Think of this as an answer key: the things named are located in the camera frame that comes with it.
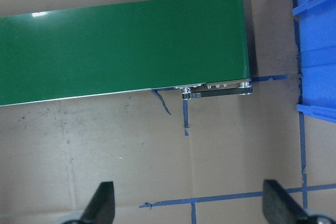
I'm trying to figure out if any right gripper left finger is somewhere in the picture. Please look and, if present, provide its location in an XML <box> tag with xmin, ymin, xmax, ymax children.
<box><xmin>78</xmin><ymin>182</ymin><xmax>115</xmax><ymax>224</ymax></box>

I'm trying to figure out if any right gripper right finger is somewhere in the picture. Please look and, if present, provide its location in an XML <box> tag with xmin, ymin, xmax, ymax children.
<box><xmin>262</xmin><ymin>179</ymin><xmax>309</xmax><ymax>224</ymax></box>

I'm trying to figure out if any green conveyor belt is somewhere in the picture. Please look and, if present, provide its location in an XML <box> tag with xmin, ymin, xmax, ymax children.
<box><xmin>1</xmin><ymin>0</ymin><xmax>250</xmax><ymax>106</ymax></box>

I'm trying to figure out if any right blue bin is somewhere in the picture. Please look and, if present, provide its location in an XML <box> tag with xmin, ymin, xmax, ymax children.
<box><xmin>293</xmin><ymin>0</ymin><xmax>335</xmax><ymax>122</ymax></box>

